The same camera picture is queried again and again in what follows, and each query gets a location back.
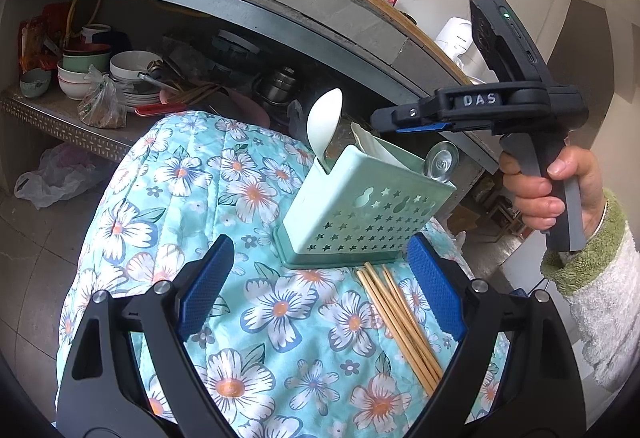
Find person's right hand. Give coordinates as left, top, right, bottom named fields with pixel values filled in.
left=499, top=145, right=608, bottom=239

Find metal spoon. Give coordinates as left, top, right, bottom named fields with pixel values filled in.
left=424, top=141, right=460, bottom=181

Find white plastic ladle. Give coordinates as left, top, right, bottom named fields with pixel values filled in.
left=306, top=88, right=345, bottom=171

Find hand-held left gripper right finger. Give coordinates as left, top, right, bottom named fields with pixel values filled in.
left=400, top=233, right=573, bottom=438

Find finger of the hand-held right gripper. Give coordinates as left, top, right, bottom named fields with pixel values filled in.
left=371, top=93, right=453, bottom=135

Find metal diamond-plate shelf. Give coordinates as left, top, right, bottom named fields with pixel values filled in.
left=0, top=88, right=141, bottom=164

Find red snack packets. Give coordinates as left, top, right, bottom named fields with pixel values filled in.
left=17, top=3, right=68, bottom=69

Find green star-cutout utensil holder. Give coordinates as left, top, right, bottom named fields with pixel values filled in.
left=272, top=143, right=457, bottom=269

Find small teal bowl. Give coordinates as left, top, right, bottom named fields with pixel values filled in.
left=19, top=69, right=52, bottom=98

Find yellow hose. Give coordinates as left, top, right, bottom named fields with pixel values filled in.
left=65, top=0, right=106, bottom=34

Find bundle of bamboo chopsticks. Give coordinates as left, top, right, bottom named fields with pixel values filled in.
left=356, top=262, right=445, bottom=396

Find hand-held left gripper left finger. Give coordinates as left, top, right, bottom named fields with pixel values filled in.
left=57, top=234, right=236, bottom=438

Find clear bag of food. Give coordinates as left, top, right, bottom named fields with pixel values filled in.
left=76, top=65, right=128, bottom=129

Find white kitchen appliance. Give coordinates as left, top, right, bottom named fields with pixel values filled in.
left=434, top=17, right=488, bottom=81

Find cardboard box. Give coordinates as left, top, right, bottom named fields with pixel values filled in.
left=447, top=205, right=483, bottom=234

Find white plastic bag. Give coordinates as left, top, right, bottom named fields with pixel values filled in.
left=14, top=143, right=96, bottom=210

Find floral turquoise quilted blanket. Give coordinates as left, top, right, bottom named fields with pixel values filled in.
left=55, top=110, right=511, bottom=438

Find stacked steel pots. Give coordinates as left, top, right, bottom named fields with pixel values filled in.
left=257, top=66, right=301, bottom=106

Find translucent white soup spoon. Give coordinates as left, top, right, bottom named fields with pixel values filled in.
left=350, top=122, right=426, bottom=174

